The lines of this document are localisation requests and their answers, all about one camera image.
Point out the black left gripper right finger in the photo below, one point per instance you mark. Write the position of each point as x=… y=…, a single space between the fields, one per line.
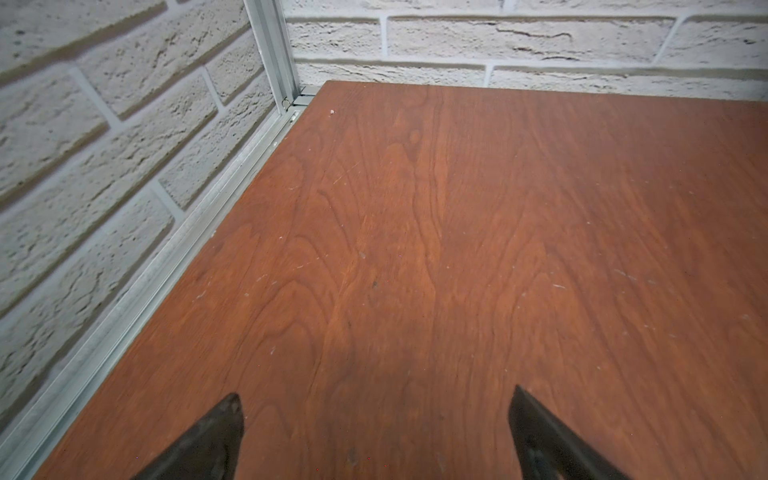
x=547 y=448

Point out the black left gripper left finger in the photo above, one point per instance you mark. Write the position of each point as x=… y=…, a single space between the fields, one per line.
x=209 y=449

